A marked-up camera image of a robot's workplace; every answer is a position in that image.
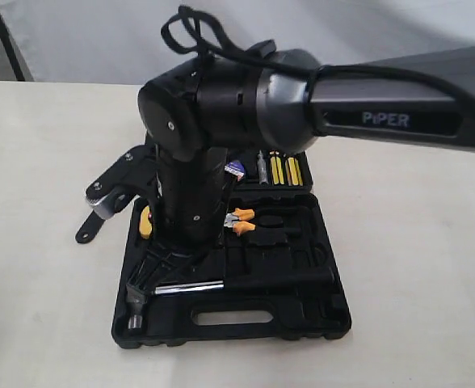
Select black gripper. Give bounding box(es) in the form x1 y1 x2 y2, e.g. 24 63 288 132
128 238 221 291

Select adjustable wrench black handle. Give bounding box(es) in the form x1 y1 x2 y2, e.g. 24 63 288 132
75 211 105 244

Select black electrical tape roll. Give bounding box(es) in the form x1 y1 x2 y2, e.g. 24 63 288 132
225 152 259 184

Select claw hammer black handle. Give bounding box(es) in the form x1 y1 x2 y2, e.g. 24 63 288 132
124 269 335 331

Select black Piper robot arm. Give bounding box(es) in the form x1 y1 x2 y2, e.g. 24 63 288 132
137 47 475 259

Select black plastic tool case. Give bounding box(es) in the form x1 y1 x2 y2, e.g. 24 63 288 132
111 151 351 349

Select yellow tape measure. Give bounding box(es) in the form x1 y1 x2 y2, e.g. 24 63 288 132
138 205 153 239

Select clear voltage tester screwdriver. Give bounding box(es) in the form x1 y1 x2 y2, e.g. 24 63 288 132
257 150 268 184

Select yellow black screwdriver left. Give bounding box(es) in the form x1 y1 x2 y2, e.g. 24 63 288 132
270 150 284 185

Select yellow black screwdriver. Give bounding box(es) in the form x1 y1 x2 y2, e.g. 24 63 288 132
285 156 303 186
270 150 284 185

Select yellow black screwdriver right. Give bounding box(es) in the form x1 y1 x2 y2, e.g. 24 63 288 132
285 156 303 186

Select black metal stand pole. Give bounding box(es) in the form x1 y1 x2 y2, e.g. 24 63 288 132
0 13 26 82

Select orange handled pliers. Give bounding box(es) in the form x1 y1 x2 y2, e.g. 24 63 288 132
224 208 256 236

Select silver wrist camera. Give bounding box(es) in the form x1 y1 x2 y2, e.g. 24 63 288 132
86 186 136 221

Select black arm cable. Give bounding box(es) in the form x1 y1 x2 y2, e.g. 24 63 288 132
160 4 475 122

